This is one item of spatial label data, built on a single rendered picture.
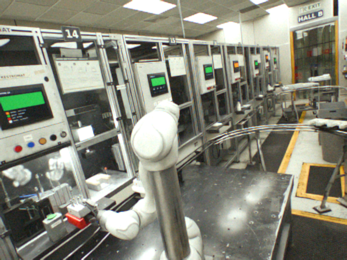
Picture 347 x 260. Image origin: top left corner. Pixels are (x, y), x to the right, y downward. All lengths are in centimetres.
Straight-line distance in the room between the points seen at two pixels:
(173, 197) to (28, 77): 101
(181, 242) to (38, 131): 96
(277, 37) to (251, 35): 98
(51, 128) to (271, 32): 865
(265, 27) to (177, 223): 890
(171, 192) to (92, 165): 140
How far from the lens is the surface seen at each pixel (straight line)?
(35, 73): 140
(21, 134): 135
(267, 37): 931
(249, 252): 133
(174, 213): 78
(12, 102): 132
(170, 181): 72
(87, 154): 173
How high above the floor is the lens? 162
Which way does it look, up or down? 13 degrees down
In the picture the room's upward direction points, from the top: 11 degrees counter-clockwise
